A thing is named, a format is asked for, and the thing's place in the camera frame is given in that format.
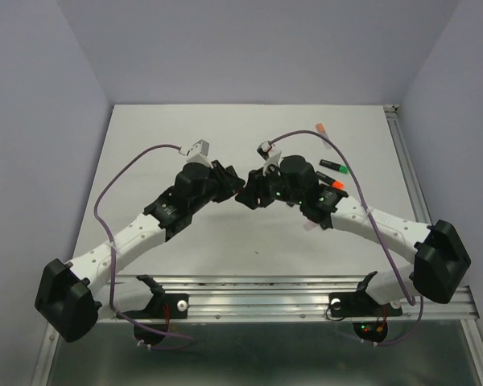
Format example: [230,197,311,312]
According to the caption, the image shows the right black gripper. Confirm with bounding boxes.
[233,162,303,211]

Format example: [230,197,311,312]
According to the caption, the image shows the black highlighter pink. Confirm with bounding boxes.
[235,192,245,203]

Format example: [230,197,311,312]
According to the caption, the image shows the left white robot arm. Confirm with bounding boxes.
[35,161,245,343]

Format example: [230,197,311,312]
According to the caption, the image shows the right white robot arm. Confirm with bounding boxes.
[235,155,471,314]

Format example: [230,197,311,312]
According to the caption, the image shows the black highlighter orange cap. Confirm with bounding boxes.
[316,171,345,190]

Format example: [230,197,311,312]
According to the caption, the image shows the pastel pink highlighter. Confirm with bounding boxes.
[303,221,319,231]

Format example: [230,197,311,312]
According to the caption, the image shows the black highlighter green cap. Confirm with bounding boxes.
[319,159,349,174]

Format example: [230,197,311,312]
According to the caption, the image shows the pastel orange highlighter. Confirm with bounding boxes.
[316,123,332,150]

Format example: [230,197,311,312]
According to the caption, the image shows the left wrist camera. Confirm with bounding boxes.
[179,139,213,168]

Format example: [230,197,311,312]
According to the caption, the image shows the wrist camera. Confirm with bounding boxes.
[179,139,213,168]
[257,141,282,175]

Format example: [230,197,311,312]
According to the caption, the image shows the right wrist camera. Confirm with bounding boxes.
[257,141,282,175]

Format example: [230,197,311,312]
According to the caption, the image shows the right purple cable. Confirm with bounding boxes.
[271,129,424,348]

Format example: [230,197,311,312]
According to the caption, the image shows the aluminium front rail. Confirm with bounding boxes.
[33,277,483,385]

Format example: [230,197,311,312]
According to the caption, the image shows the aluminium rail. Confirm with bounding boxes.
[383,105,431,223]
[33,277,483,385]

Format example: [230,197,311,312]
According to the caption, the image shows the aluminium right side rail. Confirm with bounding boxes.
[383,105,431,223]

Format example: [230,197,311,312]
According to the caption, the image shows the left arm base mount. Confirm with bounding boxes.
[126,275,189,348]

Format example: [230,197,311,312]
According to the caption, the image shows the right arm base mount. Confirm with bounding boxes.
[324,271,403,346]

